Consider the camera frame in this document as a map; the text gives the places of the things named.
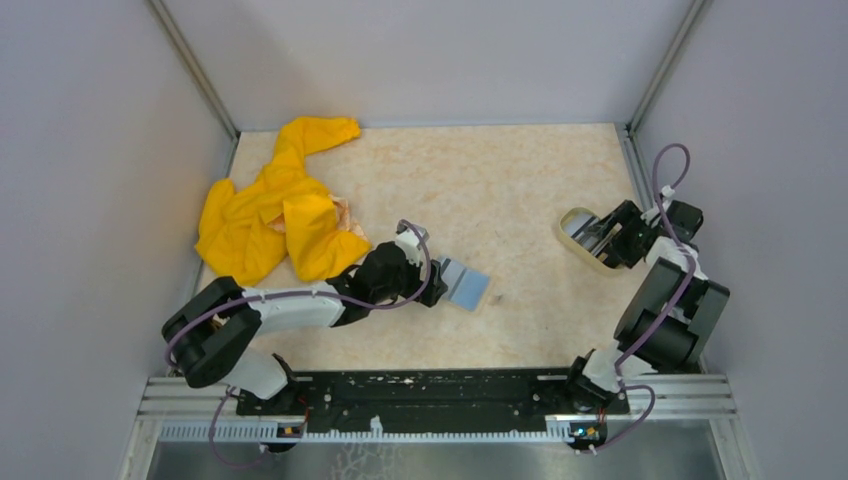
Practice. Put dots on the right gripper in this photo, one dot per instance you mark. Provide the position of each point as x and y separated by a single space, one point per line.
629 216

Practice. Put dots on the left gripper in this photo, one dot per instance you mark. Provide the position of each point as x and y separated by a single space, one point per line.
436 287

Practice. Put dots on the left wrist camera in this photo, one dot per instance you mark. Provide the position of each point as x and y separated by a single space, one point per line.
409 238

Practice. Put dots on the yellow cloth garment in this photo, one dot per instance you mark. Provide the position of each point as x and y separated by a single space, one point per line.
284 214

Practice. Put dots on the striped cards in tray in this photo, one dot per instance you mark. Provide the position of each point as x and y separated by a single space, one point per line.
591 233

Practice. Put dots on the beige oval tray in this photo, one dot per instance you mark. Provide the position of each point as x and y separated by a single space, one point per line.
607 266

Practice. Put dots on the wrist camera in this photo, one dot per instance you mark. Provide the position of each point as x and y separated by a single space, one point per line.
661 202
409 238

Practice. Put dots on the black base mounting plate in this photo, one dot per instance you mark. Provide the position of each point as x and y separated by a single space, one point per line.
421 420

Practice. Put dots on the clear plastic card holder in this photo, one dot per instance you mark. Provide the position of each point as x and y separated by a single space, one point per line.
466 287

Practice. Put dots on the white slotted cable duct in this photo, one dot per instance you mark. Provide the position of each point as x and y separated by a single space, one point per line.
261 430

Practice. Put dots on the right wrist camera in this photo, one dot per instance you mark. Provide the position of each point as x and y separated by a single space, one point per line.
661 202

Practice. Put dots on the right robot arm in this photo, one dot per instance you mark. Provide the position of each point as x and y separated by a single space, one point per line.
666 325

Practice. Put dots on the aluminium frame rail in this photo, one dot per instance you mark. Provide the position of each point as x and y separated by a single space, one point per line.
518 392

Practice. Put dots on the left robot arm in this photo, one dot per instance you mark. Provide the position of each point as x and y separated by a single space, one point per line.
209 339

